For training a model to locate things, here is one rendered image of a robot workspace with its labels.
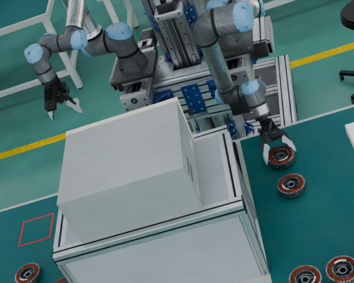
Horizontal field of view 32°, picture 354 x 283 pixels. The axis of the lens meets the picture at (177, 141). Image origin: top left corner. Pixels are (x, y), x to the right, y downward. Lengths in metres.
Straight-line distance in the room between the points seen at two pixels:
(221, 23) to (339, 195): 0.81
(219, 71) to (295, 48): 2.22
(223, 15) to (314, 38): 2.45
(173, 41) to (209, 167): 1.04
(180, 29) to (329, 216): 1.20
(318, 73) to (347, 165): 1.93
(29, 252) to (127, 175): 0.97
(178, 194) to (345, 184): 0.79
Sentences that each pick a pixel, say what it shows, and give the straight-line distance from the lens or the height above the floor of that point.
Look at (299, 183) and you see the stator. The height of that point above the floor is 0.78.
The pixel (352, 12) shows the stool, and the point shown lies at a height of 0.56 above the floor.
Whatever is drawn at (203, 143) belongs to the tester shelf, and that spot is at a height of 1.11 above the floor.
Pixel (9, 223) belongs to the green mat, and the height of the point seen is 0.75.
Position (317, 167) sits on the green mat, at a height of 0.75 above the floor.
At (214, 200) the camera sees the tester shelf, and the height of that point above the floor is 1.11.
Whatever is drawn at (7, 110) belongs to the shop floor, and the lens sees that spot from 5.57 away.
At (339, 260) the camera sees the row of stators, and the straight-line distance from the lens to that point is 2.19.
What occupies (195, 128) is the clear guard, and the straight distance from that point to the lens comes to 2.45.
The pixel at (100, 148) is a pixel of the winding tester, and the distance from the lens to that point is 2.12.
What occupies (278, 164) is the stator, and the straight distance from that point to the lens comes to 2.58.
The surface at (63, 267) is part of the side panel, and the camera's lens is 2.19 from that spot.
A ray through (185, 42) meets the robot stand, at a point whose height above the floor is 1.06.
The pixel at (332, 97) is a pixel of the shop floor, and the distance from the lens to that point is 4.16.
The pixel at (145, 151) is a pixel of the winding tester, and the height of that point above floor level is 1.32.
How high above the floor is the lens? 2.50
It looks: 36 degrees down
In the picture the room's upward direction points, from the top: 23 degrees counter-clockwise
